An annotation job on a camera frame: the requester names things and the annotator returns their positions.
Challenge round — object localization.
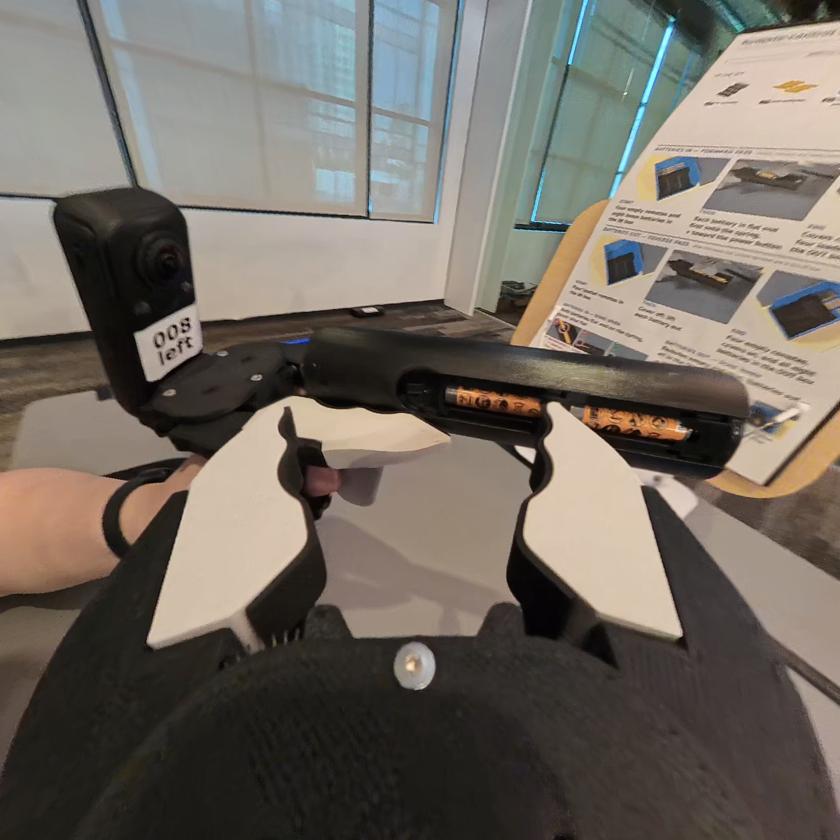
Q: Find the person's left forearm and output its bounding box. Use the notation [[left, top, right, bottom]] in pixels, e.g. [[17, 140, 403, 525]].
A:
[[0, 462, 198, 599]]

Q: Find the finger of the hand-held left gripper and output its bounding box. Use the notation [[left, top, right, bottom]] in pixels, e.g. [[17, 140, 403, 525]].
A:
[[283, 398, 452, 472]]

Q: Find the tall glass window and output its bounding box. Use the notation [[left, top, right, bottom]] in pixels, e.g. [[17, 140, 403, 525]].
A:
[[529, 0, 686, 227]]

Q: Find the orange black battery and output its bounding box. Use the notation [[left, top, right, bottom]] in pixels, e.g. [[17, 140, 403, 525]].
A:
[[447, 384, 547, 420], [582, 405, 694, 445]]

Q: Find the black remote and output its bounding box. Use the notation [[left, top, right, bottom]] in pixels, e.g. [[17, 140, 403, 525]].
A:
[[300, 329, 752, 477]]

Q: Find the person's left hand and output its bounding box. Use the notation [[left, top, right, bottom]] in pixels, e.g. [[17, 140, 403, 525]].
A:
[[305, 466, 346, 505]]

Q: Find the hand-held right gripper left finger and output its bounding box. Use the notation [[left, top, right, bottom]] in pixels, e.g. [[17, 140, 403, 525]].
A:
[[147, 401, 326, 653]]

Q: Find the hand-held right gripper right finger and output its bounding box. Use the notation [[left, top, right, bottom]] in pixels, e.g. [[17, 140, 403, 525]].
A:
[[506, 401, 685, 645]]

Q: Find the large glass window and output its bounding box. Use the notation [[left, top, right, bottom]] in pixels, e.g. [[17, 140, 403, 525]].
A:
[[0, 0, 460, 221]]

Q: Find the instruction sheet on stand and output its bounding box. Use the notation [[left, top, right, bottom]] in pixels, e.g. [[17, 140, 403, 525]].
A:
[[512, 20, 840, 501]]

